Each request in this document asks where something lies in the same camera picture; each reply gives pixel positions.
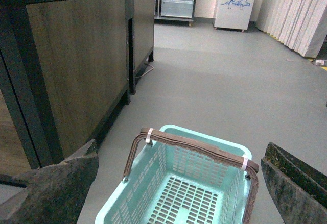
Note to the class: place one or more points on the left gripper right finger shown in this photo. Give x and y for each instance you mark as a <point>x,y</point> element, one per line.
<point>297,189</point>

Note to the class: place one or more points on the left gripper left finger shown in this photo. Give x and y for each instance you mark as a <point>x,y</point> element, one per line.
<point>55,193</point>

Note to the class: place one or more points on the light blue plastic basket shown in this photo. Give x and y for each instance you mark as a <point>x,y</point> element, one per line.
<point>172,184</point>

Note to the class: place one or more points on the dark wooden display cabinet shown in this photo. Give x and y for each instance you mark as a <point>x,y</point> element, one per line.
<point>65,66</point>

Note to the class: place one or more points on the white folded partition panels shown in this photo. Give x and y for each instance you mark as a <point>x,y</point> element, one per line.
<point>298,24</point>

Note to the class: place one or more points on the white chest freezer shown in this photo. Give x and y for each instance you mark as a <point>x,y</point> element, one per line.
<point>232,14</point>

